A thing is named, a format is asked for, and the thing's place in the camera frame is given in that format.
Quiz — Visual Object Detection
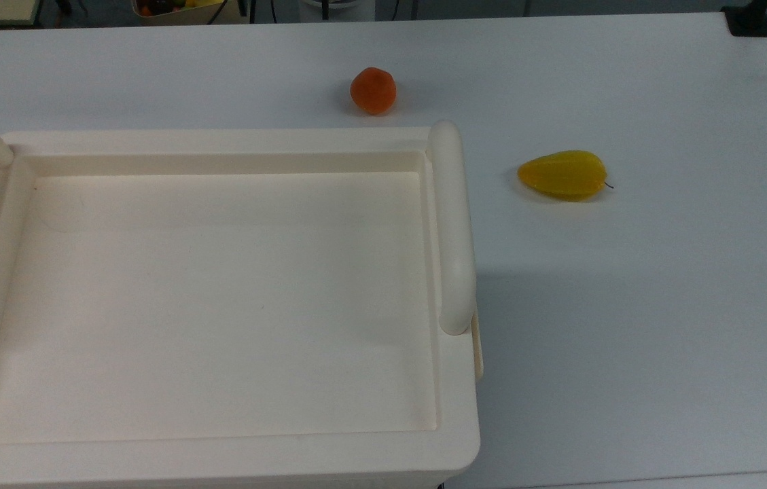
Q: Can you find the orange toy fruit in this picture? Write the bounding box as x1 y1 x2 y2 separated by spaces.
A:
350 67 397 115

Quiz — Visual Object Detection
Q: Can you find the basket with toy fruits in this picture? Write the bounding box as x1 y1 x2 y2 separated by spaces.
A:
130 0 249 26

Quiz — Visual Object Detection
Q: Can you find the yellow toy starfruit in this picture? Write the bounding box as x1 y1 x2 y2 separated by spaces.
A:
517 150 615 202

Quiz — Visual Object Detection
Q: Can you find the cream plastic cabinet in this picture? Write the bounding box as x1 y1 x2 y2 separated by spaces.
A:
0 120 484 489

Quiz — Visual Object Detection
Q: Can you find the black table clamp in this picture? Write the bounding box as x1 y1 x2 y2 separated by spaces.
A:
721 0 767 37

